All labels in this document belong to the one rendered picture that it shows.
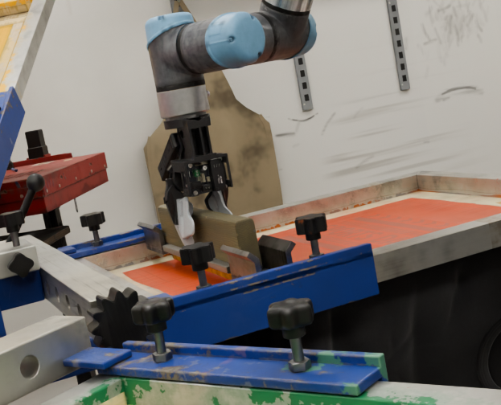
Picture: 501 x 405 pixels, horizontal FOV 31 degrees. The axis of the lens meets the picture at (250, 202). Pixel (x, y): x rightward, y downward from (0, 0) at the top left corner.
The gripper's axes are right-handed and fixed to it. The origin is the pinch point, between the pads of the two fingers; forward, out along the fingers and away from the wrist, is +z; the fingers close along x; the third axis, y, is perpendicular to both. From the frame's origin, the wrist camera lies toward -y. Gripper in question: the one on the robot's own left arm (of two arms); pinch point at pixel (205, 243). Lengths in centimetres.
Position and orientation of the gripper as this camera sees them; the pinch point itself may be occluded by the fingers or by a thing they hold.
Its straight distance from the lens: 140.7
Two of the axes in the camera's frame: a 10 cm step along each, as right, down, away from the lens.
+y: 3.9, 0.6, -9.2
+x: 9.0, -2.2, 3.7
